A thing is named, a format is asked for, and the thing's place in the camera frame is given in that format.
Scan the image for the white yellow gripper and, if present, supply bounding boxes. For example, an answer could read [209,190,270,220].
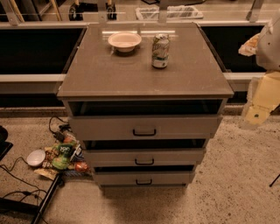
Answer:
[240,71,280,130]

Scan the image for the grey bottom drawer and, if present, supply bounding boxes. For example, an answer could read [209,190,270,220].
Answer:
[94,171,195,186]

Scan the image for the grey drawer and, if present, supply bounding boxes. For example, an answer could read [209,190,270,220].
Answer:
[83,148,206,167]
[94,171,195,186]
[69,115,221,141]

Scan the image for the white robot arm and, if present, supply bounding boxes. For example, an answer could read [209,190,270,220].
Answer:
[238,10,280,130]

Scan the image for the grey drawer cabinet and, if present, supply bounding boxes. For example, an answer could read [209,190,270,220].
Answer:
[56,22,235,191]

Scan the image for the grey middle drawer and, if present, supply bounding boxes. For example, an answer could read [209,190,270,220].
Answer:
[83,148,206,167]

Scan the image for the grey top drawer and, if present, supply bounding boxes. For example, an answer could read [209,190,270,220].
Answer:
[69,115,221,141]

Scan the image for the black tripod leg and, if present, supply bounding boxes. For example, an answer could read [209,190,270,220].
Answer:
[269,174,280,187]

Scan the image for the green white soda can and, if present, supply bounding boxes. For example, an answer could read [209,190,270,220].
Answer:
[151,33,170,68]

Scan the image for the white bowl on cabinet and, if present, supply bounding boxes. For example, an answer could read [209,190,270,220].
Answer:
[108,32,142,53]

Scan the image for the orange snack bag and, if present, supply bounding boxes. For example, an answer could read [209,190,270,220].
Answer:
[74,162,89,172]

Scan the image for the black power adapter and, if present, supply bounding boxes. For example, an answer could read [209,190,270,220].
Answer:
[53,131,65,142]

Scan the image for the green chip bag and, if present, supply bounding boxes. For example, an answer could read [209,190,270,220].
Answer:
[52,143,74,170]

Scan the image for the black stand leg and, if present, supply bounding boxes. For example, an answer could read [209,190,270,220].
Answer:
[31,174,63,224]

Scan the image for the white wire basket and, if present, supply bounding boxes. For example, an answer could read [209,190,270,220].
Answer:
[135,5,204,20]

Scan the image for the black cable on floor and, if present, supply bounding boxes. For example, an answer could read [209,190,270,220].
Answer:
[0,157,49,205]

